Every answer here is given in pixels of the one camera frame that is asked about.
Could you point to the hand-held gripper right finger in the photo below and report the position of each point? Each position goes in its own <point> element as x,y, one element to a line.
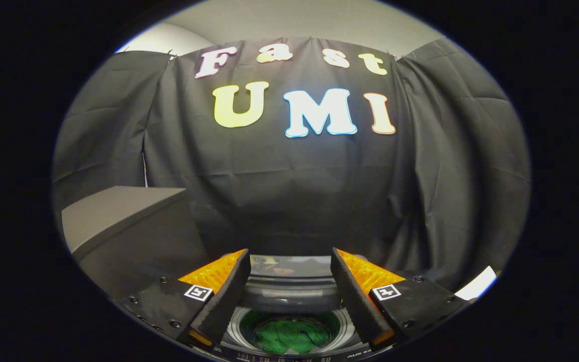
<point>354,296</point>

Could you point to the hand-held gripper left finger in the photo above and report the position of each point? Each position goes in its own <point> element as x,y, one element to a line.
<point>224,296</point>

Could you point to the dark grey washing machine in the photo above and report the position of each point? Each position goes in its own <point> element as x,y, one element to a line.
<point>234,332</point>

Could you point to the green polo shirt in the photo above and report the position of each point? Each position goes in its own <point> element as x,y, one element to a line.
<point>289,334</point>

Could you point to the black backdrop cloth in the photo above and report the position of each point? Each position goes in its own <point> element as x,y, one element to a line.
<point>279,191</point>

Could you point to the grey cabinet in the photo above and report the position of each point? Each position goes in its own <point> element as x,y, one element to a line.
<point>113,211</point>

